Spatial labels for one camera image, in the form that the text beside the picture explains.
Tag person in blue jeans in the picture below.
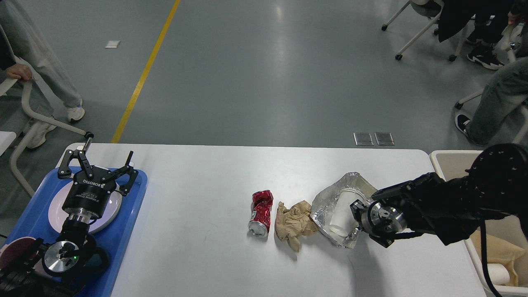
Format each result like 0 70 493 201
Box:
455 57 528 146

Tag person in grey trousers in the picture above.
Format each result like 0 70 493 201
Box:
0 0 85 122

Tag metal floor socket plates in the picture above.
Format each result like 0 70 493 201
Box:
353 132 395 146

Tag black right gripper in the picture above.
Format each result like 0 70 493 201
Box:
349 200 408 248

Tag brown paper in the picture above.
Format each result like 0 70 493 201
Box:
275 200 319 252

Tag crushed red soda can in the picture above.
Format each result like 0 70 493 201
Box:
248 190 273 237

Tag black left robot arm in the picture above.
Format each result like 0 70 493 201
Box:
1 138 147 297

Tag blue plastic tray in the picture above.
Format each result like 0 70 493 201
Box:
5 168 147 297

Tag white chair base far right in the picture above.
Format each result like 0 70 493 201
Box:
454 24 528 144

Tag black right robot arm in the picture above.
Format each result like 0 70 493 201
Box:
350 143 528 297

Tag dark blue mug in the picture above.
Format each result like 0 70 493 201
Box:
77 246 110 285

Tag pink plate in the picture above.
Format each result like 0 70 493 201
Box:
47 181 123 233

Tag white side table corner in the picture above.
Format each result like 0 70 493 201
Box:
0 131 17 156

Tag grey office chair left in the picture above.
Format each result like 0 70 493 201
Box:
0 77 94 197

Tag white chair right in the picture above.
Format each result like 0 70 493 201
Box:
381 0 445 61

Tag pink mug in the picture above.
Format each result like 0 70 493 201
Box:
0 237 45 277

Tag person in black seated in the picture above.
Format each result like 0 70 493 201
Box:
438 0 527 70

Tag brown paper bag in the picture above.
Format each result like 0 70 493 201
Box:
464 226 528 295

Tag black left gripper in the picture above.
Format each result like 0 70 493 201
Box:
57 137 139 220

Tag aluminium foil sheet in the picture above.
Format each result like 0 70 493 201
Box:
311 172 377 249

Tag beige plastic bin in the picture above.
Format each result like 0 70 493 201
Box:
430 150 528 297

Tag green plate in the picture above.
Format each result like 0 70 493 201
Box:
89 209 119 234

